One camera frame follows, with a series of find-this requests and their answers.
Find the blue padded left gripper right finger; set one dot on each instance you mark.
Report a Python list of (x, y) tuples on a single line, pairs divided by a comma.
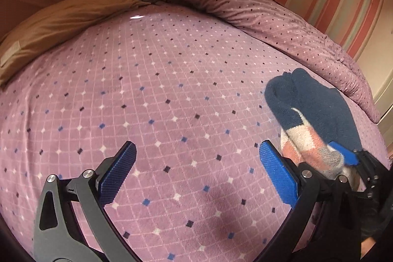
[(280, 173)]

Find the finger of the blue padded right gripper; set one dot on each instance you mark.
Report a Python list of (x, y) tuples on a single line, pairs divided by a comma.
[(350, 158)]

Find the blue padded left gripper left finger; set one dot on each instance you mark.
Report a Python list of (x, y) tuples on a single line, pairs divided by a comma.
[(112, 172)]

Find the navy argyle knit sweater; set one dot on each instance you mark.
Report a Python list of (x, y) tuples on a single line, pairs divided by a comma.
[(311, 116)]

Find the white wardrobe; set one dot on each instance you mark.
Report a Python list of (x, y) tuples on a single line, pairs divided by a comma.
[(376, 64)]

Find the purple dotted bed sheet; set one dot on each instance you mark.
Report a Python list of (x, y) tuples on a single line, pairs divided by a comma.
[(189, 90)]

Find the brown pillow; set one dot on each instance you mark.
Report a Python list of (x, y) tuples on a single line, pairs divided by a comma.
[(52, 26)]

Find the purple dotted duvet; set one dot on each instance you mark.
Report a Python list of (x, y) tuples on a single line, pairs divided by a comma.
[(245, 13)]

